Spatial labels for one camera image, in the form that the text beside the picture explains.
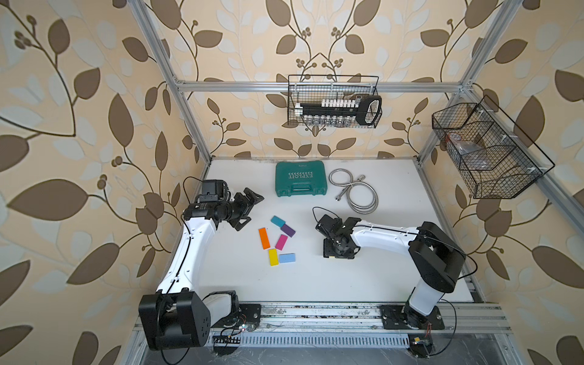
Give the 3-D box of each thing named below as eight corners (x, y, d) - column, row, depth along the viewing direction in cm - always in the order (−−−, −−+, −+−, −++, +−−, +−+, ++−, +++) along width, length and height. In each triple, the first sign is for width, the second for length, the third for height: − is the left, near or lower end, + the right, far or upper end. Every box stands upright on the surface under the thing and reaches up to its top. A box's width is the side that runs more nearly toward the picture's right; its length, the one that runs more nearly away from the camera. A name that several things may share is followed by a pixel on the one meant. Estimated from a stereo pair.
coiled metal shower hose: (332, 213, 102) (333, 210, 100) (328, 172, 118) (329, 168, 116) (379, 214, 102) (381, 210, 100) (368, 172, 118) (370, 168, 116)
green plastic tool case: (274, 197, 107) (273, 190, 103) (277, 167, 120) (276, 160, 116) (326, 197, 107) (327, 191, 103) (323, 167, 120) (324, 160, 116)
